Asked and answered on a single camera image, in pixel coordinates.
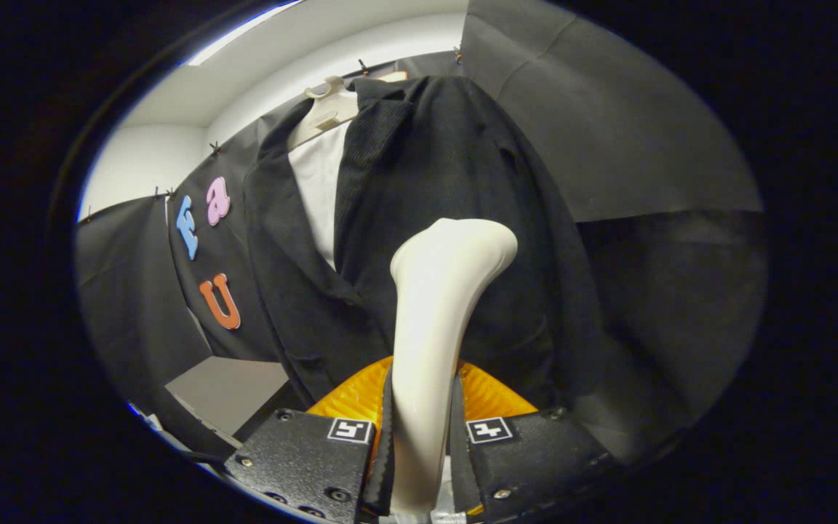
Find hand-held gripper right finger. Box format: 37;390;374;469
450;357;627;516

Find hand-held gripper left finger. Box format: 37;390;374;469
224;355;396;524

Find white garment steamer head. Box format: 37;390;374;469
388;218;519;514

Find black jacket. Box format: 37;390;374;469
243;75;605;410

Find white clothes hanger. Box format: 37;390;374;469
287;71;409;151

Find grey cabinet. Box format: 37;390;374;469
164;355;303;441

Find black backdrop cloth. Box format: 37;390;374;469
76;0;767;467

